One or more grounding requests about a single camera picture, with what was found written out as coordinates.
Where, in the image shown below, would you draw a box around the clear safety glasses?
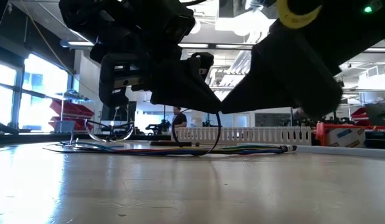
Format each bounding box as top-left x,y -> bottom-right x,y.
84,119 -> 136,143

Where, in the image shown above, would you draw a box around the linear ceiling light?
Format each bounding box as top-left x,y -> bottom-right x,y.
60,39 -> 385,54

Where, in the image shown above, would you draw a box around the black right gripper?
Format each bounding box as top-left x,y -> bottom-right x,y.
221,19 -> 345,121

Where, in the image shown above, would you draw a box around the shelf with red bins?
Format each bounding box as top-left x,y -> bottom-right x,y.
48,98 -> 95,133

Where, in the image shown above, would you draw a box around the white slotted cable duct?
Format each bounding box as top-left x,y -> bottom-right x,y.
174,126 -> 313,147

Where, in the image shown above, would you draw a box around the person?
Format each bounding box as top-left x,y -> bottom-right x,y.
171,106 -> 188,128
292,107 -> 309,121

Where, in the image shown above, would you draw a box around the long black zip tie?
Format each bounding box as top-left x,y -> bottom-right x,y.
171,108 -> 222,157

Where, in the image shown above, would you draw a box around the black monitor on cart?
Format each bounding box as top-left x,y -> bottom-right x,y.
100,101 -> 138,123

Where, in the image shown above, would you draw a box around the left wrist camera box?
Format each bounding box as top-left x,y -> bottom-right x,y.
130,0 -> 197,47

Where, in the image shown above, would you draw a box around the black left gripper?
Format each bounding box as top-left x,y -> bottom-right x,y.
88,39 -> 224,114

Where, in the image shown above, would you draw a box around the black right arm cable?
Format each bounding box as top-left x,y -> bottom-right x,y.
179,0 -> 209,7

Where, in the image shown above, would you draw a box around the red storage crates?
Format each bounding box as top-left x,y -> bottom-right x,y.
350,107 -> 369,124

